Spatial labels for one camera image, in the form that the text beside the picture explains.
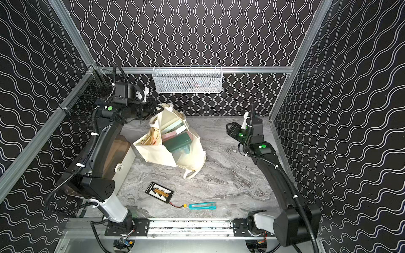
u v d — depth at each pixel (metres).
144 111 0.62
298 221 0.39
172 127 0.96
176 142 0.86
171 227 0.76
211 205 0.81
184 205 0.81
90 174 0.43
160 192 0.84
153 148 0.80
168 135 0.81
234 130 0.68
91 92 0.93
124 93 0.54
